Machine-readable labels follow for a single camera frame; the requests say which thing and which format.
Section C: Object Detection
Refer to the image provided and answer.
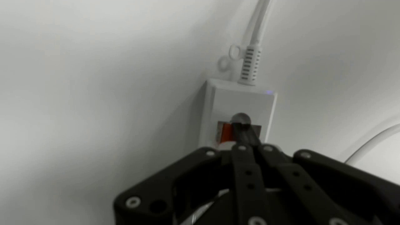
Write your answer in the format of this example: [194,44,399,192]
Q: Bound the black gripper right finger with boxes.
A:
[242,111,400,225]

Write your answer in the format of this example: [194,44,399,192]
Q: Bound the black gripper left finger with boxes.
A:
[113,111,273,225]

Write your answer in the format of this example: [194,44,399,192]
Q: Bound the white power strip red switch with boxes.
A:
[198,77,279,153]

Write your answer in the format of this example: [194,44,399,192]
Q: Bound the white kettle cable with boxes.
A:
[343,121,400,166]

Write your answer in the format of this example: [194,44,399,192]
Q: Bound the white power strip cable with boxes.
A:
[217,0,273,87]

